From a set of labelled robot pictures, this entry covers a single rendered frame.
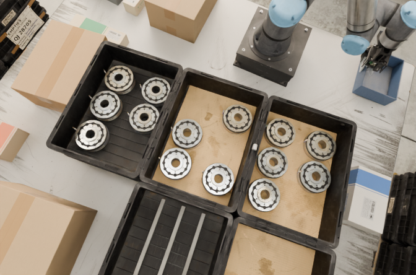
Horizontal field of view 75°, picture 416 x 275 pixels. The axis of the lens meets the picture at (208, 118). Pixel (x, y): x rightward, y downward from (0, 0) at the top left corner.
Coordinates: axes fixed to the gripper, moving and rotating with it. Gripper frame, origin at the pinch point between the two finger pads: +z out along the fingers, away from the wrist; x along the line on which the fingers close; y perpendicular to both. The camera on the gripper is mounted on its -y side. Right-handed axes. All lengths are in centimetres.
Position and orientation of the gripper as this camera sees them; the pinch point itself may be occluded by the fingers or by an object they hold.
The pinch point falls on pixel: (364, 67)
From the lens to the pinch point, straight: 133.4
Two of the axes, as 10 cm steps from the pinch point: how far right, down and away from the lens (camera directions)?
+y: -4.4, 8.5, -3.1
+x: 9.0, 3.8, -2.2
